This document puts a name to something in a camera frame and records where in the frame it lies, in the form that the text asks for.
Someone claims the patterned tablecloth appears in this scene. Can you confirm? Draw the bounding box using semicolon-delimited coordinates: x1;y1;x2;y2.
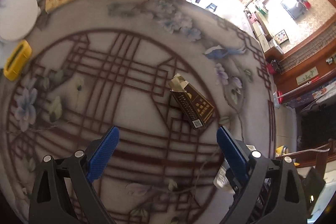
1;0;275;223

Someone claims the white beaded cord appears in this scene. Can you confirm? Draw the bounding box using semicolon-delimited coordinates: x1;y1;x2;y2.
284;147;332;159

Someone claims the white desk lamp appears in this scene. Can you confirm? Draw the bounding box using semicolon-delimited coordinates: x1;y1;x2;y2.
1;0;41;43

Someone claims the patterned paper cup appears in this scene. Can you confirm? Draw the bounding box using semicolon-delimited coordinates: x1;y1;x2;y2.
213;165;235;194

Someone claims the wall mounted television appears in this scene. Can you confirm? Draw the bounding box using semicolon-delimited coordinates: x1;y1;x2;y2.
281;1;306;20

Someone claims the near carved wooden chair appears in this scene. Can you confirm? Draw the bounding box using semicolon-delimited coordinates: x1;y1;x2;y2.
277;139;335;176

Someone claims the red floor waste basket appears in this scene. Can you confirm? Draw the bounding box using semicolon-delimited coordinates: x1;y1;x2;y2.
266;60;281;75

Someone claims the broom and dustpan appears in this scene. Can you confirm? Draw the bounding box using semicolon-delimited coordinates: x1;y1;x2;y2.
273;76;319;108

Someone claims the brown cigarette box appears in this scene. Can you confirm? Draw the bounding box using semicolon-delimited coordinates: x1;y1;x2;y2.
168;73;215;130

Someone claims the yellow tape dispenser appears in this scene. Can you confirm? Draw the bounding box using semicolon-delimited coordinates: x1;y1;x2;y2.
3;39;32;81

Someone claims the colourful framed picture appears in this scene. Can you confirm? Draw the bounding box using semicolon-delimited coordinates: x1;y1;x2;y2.
273;30;289;45

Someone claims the small black stool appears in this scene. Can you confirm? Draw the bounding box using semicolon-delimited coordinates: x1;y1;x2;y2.
206;3;217;12

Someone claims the tv cabinet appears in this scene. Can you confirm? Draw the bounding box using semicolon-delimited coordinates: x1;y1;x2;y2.
244;7;284;60

